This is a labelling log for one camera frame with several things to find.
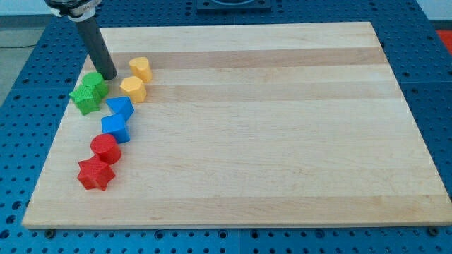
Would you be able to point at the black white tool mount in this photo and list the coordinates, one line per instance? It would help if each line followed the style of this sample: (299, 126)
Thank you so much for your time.
(75, 10)

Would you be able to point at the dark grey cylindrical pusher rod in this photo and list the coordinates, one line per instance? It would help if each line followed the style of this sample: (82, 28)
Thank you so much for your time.
(97, 50)

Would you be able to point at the yellow heart block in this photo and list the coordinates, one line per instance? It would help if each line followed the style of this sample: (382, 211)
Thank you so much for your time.
(140, 67)

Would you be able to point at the yellow hexagon block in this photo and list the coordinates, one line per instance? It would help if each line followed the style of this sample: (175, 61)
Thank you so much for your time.
(134, 88)

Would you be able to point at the green cylinder block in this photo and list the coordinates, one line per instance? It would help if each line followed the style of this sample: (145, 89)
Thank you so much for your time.
(95, 80)

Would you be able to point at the green star block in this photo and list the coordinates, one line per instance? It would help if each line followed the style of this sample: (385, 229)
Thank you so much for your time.
(86, 99)

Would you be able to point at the blue triangle block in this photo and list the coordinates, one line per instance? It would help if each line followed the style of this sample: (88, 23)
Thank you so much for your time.
(121, 105)

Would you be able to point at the blue cube block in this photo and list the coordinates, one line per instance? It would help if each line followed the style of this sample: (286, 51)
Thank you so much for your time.
(115, 125)

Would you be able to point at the red cylinder block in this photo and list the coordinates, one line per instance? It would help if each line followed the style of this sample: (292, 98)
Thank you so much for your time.
(106, 148)

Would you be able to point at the red star block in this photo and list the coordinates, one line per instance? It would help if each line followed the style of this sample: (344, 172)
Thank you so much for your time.
(95, 173)

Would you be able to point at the light wooden board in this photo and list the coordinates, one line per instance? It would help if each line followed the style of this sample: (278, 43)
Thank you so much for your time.
(291, 125)

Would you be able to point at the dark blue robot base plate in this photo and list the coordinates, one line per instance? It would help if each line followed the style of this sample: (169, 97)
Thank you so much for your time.
(233, 5)

